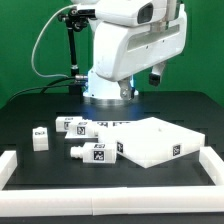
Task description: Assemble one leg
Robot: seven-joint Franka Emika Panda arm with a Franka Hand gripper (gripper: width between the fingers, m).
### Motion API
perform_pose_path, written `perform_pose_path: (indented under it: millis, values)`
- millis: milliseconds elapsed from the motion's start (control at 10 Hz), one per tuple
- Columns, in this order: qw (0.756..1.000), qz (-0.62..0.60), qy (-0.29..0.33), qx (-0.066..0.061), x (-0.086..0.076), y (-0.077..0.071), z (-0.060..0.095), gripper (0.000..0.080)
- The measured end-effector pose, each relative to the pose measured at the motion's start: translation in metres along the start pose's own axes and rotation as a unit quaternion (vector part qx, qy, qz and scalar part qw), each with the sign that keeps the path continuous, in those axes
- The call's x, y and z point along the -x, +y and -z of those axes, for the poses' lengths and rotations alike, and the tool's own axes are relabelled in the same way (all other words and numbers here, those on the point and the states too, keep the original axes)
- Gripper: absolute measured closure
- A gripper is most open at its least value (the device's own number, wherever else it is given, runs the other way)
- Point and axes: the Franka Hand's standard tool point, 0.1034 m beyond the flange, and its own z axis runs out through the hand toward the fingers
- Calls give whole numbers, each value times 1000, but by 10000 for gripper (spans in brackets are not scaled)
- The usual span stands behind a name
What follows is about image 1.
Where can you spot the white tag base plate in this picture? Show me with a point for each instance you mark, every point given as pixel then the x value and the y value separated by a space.
pixel 102 125

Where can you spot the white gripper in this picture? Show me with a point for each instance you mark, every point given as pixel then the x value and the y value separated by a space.
pixel 120 52

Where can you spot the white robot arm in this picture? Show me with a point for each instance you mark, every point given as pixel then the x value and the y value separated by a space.
pixel 127 13

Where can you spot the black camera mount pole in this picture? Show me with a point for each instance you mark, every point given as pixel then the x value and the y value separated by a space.
pixel 76 20

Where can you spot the white square tabletop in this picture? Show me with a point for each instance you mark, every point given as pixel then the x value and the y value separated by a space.
pixel 152 141

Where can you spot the white U-shaped fence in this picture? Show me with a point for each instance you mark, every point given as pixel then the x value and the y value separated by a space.
pixel 106 201

